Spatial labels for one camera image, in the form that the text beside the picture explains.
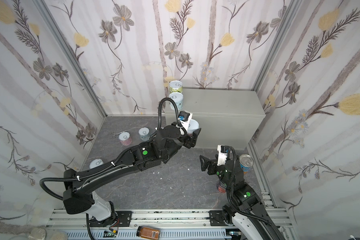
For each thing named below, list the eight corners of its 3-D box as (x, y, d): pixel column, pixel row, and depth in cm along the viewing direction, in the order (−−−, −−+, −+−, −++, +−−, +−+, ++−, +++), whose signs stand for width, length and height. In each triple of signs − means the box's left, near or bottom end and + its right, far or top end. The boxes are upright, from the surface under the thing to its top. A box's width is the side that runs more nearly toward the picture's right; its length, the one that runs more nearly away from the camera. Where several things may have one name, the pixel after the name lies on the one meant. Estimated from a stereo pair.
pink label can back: (119, 145, 104) (116, 141, 100) (122, 136, 110) (120, 131, 105) (130, 145, 104) (128, 141, 100) (133, 136, 110) (131, 131, 106)
